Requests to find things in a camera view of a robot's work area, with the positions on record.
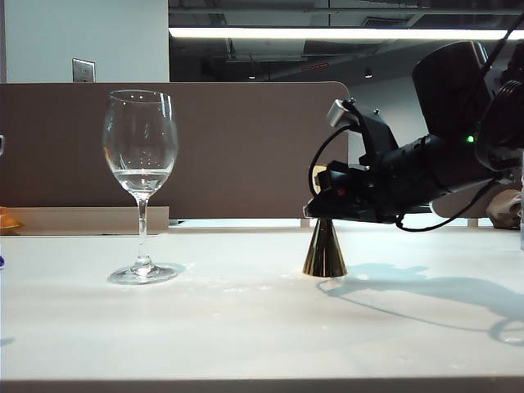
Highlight orange round object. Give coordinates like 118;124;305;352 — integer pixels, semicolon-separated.
0;207;22;236

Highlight grey window frame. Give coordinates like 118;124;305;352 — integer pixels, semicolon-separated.
0;206;170;237

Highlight long white ceiling light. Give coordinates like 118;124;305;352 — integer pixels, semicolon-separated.
168;27;524;42

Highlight wide brown desk partition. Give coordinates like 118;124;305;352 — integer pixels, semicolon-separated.
0;80;350;220

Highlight narrow brown desk partition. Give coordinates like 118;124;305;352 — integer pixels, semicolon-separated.
428;175;524;219

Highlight grey metal wall plate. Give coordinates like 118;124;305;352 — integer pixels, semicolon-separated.
71;57;97;83

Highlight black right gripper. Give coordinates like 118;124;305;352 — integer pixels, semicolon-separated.
302;141;422;225

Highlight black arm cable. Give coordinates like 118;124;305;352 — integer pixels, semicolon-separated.
394;174;507;233

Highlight gold double-cone jigger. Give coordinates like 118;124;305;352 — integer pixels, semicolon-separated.
301;165;348;278

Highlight brown lumpy object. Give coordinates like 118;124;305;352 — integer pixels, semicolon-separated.
486;190;523;229

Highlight clear stemmed wine glass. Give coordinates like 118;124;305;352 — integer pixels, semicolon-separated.
102;89;179;287

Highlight silver wrist camera black mount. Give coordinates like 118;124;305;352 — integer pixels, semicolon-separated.
326;97;400;165

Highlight black camera cable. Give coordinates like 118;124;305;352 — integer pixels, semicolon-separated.
307;124;353;198

